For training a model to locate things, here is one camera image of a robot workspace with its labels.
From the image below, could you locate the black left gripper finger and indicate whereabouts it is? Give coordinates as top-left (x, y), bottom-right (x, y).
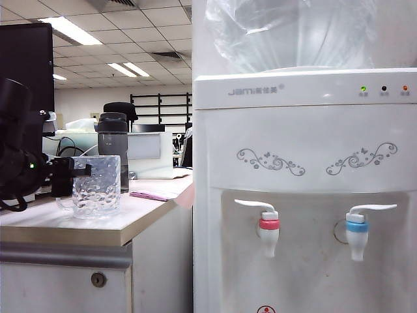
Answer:
top-left (73, 164), bottom-right (93, 179)

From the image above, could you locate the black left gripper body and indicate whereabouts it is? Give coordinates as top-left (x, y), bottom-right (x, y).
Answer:
top-left (48, 156), bottom-right (76, 198)

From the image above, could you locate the blue-collared white water tap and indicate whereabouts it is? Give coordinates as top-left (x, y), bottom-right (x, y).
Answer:
top-left (345, 203), bottom-right (398, 262)

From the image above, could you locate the frosted glass desk partition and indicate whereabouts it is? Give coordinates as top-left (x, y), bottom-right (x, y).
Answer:
top-left (55, 130), bottom-right (99, 157)

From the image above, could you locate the white desk partition panel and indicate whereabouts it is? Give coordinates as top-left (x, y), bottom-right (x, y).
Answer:
top-left (126, 131), bottom-right (173, 179)

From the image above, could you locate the red-collared white water tap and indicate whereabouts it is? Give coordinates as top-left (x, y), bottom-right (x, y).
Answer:
top-left (233, 198), bottom-right (281, 258)

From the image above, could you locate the white water dispenser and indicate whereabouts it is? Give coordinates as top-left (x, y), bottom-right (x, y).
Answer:
top-left (192, 67), bottom-right (417, 313)

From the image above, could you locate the plastic-wrapped water jug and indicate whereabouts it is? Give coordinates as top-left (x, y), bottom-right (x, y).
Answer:
top-left (204, 0), bottom-right (382, 74)

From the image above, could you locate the grey bottle with black lid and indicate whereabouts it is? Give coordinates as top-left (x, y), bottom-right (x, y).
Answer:
top-left (96, 112), bottom-right (130, 194)

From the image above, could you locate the pink paper sheet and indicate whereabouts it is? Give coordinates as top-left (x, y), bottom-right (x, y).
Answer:
top-left (129, 190), bottom-right (180, 202)

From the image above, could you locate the black office chair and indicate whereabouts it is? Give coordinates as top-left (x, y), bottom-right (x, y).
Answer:
top-left (102, 101), bottom-right (139, 131)

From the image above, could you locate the black flat screen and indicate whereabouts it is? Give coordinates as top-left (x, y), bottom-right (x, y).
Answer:
top-left (132, 123), bottom-right (165, 133)

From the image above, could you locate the black shelf rack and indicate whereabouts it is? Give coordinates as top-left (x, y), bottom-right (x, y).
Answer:
top-left (129, 92), bottom-right (193, 125)

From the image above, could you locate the round metal drawer lock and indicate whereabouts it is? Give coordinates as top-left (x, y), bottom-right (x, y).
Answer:
top-left (91, 272), bottom-right (108, 288)

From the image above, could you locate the black hanging garment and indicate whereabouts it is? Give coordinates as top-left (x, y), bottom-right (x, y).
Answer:
top-left (180, 125), bottom-right (194, 168)

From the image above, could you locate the ceiling light strip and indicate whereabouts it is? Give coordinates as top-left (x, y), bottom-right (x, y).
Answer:
top-left (122, 61), bottom-right (150, 78)
top-left (107, 62), bottom-right (137, 78)

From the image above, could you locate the white drawer cabinet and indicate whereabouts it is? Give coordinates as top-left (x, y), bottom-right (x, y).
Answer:
top-left (0, 241), bottom-right (134, 313)

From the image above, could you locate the black computer monitor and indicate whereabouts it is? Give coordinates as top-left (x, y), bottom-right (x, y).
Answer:
top-left (0, 22), bottom-right (56, 137)

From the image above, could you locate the wide ceiling light panel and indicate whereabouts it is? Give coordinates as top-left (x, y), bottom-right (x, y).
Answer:
top-left (37, 16), bottom-right (104, 46)

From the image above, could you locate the ceiling air vent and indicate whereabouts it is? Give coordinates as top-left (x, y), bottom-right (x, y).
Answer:
top-left (149, 51), bottom-right (193, 63)
top-left (86, 0), bottom-right (138, 8)

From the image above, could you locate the black desk cable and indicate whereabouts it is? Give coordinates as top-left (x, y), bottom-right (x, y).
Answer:
top-left (57, 136), bottom-right (98, 158)

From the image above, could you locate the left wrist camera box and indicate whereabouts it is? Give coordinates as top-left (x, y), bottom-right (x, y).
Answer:
top-left (39, 109), bottom-right (58, 137)

